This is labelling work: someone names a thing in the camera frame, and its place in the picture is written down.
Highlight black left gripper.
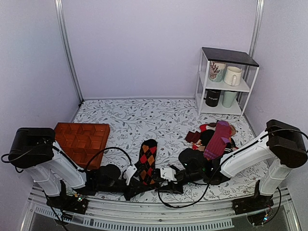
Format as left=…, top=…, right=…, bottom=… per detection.
left=97, top=180, right=147, bottom=203

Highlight black red orange argyle sock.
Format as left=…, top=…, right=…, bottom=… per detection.
left=134, top=139, right=157, bottom=185

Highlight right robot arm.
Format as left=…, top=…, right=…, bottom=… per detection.
left=172, top=119, right=308, bottom=210

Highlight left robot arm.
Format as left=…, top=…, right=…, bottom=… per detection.
left=3, top=128, right=148, bottom=209

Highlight dark red sock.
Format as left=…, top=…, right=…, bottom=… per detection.
left=185, top=131, right=201, bottom=145

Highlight magenta striped sock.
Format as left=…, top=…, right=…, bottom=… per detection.
left=204, top=121, right=232, bottom=161

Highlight floral table mat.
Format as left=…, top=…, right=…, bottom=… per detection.
left=72, top=99, right=268, bottom=204

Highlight black mug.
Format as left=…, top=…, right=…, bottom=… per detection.
left=205, top=89, right=221, bottom=107

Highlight brown wooden compartment tray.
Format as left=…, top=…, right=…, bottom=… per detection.
left=54, top=123, right=110, bottom=168

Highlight pale green mug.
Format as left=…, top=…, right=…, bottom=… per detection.
left=222, top=91, right=237, bottom=108

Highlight white metal shelf rack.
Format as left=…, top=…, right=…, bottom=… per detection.
left=195, top=47, right=259, bottom=116

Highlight cream white mug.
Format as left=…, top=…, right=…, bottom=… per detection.
left=223, top=66, right=242, bottom=86

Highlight floral patterned mug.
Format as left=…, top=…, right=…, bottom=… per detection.
left=209, top=61, right=226, bottom=82

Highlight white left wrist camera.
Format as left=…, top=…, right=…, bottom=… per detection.
left=123, top=165, right=137, bottom=186

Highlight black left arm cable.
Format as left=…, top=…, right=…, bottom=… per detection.
left=1, top=146, right=132, bottom=174

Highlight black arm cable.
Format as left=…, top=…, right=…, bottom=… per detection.
left=157, top=128, right=308, bottom=209
left=1, top=146, right=132, bottom=174

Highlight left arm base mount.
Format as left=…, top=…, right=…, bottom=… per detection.
left=46, top=180, right=89, bottom=215

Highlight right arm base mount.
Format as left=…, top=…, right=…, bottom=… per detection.
left=232, top=180, right=274, bottom=226

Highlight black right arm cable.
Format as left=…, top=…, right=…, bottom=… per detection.
left=157, top=128, right=308, bottom=209

